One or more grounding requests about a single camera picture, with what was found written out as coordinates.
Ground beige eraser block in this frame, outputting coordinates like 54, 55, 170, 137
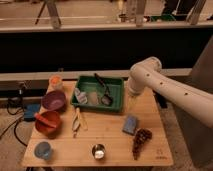
88, 92, 99, 105

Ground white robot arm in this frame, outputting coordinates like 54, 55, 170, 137
127, 57, 213, 129

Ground green plastic tray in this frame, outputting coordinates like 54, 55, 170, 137
71, 76, 124, 112

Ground black ladle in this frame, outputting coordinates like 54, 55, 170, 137
94, 73, 113, 106

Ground blue white packet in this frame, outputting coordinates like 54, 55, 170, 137
74, 88, 88, 104

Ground blue sponge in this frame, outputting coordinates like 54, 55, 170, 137
122, 115, 138, 135

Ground wooden tongs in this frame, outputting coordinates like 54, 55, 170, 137
72, 107, 88, 137

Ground purple bowl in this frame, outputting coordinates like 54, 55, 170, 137
41, 90, 66, 110

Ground small metal cup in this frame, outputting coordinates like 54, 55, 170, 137
92, 144, 105, 160

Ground red bowl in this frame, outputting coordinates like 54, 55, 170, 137
35, 111, 61, 135

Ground red spatula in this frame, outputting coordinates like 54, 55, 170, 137
34, 113, 56, 128

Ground blue power adapter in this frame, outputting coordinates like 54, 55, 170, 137
24, 104, 40, 122

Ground blue plastic cup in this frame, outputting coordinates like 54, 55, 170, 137
34, 141, 52, 160

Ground black cable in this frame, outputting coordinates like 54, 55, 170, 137
0, 96, 28, 148

